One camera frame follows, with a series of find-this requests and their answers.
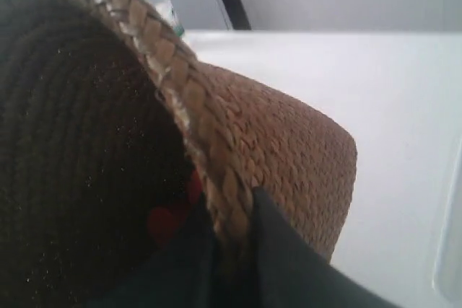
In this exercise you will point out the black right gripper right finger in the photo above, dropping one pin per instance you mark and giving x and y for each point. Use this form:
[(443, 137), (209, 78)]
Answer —
[(290, 273)]

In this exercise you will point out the white rectangular plastic tray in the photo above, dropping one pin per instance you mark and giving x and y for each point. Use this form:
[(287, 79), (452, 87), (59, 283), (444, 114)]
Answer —
[(447, 270)]

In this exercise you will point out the clear plastic water bottle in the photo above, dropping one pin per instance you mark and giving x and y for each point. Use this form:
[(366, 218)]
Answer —
[(166, 9)]

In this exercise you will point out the red block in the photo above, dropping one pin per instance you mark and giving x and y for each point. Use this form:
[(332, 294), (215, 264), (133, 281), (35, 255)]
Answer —
[(163, 222)]

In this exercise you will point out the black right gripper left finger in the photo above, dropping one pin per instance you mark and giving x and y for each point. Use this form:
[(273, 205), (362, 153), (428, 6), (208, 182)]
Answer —
[(181, 275)]

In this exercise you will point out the brown woven wicker basket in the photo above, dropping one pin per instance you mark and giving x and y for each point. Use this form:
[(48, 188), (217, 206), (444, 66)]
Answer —
[(106, 113)]

